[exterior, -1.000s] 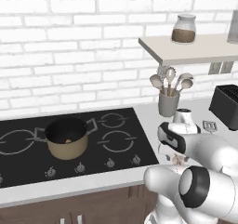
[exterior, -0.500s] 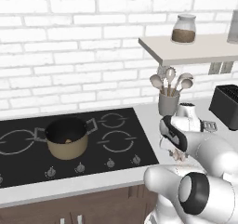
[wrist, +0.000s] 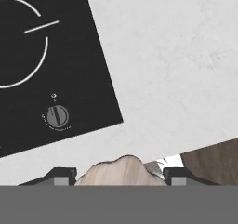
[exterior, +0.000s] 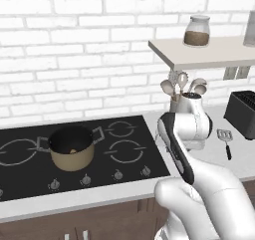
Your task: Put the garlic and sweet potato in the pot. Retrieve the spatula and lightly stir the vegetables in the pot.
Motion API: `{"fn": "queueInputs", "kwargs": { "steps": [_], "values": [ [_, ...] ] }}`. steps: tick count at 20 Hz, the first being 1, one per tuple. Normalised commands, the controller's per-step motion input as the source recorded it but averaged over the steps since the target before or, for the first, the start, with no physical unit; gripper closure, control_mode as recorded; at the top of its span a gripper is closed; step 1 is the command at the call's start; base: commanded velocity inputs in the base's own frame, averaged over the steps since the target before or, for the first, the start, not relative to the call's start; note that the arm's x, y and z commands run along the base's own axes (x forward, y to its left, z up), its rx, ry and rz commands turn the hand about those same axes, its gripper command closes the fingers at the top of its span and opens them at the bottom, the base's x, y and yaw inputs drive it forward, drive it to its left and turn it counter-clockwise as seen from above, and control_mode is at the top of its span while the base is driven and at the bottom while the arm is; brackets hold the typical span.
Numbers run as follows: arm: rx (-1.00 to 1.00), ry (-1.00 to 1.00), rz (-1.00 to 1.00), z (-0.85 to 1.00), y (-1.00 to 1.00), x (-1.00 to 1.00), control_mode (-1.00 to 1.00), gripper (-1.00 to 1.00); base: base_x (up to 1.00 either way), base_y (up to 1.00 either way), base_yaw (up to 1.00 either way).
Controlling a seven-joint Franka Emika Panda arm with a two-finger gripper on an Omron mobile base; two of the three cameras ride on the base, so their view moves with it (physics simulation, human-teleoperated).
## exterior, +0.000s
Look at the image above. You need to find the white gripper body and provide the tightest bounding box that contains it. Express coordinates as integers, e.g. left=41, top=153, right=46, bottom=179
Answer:
left=181, top=137, right=208, bottom=152

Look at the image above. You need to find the white utensil holder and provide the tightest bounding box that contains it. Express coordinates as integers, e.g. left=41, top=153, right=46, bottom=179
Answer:
left=169, top=96, right=183, bottom=114

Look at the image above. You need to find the black toaster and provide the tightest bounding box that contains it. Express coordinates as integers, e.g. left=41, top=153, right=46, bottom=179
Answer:
left=223, top=90, right=255, bottom=141

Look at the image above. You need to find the brown cupboard door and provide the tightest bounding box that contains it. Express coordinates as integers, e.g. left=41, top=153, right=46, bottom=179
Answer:
left=241, top=179, right=255, bottom=202
left=141, top=197, right=171, bottom=240
left=0, top=199, right=144, bottom=240

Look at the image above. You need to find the black hob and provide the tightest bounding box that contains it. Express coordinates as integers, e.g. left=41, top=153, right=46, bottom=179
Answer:
left=0, top=115, right=171, bottom=203

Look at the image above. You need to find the glass jar with brown contents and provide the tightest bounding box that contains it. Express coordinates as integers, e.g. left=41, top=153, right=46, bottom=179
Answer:
left=182, top=14, right=211, bottom=48

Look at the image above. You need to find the silver spatula with black handle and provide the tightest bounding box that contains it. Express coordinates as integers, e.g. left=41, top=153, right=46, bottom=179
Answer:
left=216, top=127, right=234, bottom=161

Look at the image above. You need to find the grey wall socket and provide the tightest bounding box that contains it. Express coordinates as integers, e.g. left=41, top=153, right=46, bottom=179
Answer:
left=222, top=66, right=238, bottom=81
left=235, top=66, right=251, bottom=80

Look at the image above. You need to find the beige wall shelf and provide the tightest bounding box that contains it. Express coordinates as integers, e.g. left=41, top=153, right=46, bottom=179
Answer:
left=147, top=35, right=255, bottom=72

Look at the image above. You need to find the beige pot with handles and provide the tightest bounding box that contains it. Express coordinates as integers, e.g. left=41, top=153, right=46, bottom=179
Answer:
left=36, top=124, right=107, bottom=173

